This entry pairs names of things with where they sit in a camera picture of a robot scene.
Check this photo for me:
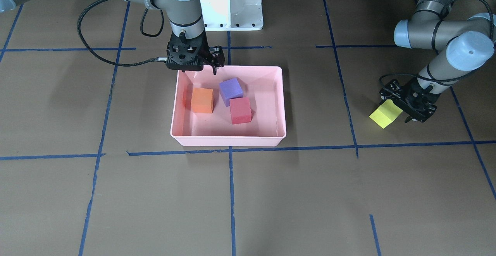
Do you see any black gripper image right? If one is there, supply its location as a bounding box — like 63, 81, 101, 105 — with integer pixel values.
379, 78, 439, 123

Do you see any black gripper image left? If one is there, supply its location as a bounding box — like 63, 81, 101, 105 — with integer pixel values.
166, 31, 225, 75

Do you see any yellow foam block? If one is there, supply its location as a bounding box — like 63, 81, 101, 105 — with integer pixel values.
370, 99, 403, 129

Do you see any purple foam block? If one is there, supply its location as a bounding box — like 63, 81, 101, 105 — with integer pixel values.
219, 77, 244, 107

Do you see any orange foam block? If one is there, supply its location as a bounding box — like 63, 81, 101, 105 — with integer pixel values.
191, 88, 214, 113

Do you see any red foam block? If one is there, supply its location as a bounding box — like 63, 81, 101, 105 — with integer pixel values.
229, 97, 253, 125

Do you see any pink plastic bin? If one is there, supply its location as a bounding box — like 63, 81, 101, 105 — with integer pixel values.
170, 65, 287, 147

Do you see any blue tape strip crossing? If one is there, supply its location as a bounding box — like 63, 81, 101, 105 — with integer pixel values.
126, 140, 496, 156

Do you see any black cable image left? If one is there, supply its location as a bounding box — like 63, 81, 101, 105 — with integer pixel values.
77, 0, 171, 67

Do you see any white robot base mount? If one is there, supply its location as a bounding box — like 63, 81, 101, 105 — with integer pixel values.
200, 0, 264, 31

